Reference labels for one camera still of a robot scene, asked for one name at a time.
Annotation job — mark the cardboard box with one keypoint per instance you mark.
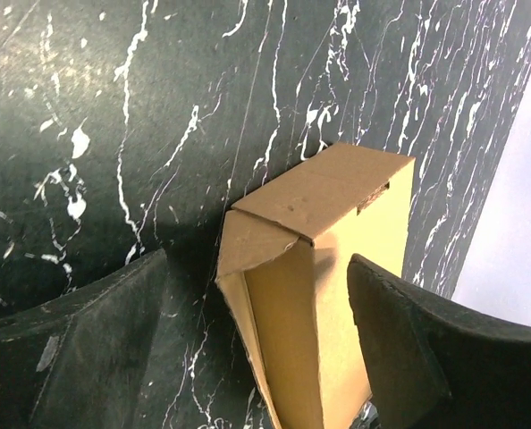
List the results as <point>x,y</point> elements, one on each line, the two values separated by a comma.
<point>282,268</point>

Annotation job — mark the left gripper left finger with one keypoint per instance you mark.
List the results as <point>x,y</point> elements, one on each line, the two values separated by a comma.
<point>78,361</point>

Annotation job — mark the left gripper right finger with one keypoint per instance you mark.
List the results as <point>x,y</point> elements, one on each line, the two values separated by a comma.
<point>433,363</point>

